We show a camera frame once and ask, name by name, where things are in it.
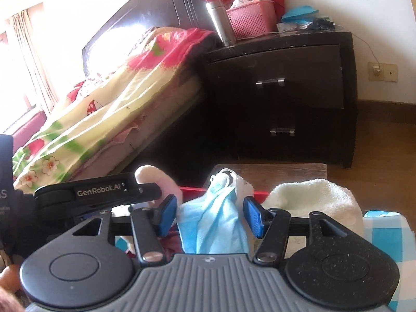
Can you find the white towel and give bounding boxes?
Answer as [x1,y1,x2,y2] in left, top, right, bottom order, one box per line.
[262,179,364,237]

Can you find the cream teddy bear plush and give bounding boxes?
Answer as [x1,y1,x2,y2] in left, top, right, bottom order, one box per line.
[135,165,183,208]

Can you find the blue face mask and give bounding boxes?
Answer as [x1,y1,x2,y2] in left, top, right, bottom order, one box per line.
[176,168,255,256]

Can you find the pink knitted yarn knot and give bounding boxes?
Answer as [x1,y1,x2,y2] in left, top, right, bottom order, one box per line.
[160,230,183,261]

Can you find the white sponge block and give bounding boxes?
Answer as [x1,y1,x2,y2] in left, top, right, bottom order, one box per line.
[234,174,254,216]

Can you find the person's left hand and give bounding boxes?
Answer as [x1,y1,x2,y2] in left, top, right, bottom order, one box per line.
[0,264,25,312]

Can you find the red cardboard box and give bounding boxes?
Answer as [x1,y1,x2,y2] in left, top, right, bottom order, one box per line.
[180,187,269,204]

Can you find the blue white checkered tablecloth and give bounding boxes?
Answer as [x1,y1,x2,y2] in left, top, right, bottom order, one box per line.
[363,211,416,311]

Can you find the floral bed blanket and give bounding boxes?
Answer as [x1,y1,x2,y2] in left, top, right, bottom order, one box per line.
[12,27,218,193]

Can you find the dark wooden nightstand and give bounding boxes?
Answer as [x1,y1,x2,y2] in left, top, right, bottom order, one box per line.
[201,31,358,168]

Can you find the beige window curtain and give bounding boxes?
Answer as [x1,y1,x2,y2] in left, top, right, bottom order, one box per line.
[6,3,58,115]

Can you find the pink plastic basket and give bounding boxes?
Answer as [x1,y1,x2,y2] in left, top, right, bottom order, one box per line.
[226,0,277,40]

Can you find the blue paper on nightstand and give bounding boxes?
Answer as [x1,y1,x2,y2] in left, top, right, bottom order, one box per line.
[277,5,336,33]

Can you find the steel thermos flask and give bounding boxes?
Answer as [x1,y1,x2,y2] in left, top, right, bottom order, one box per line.
[206,0,236,47]

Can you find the dark wooden headboard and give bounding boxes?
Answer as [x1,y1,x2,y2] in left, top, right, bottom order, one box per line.
[82,0,214,75]

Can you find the wall power socket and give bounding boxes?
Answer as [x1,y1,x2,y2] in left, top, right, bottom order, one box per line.
[367,62,398,83]

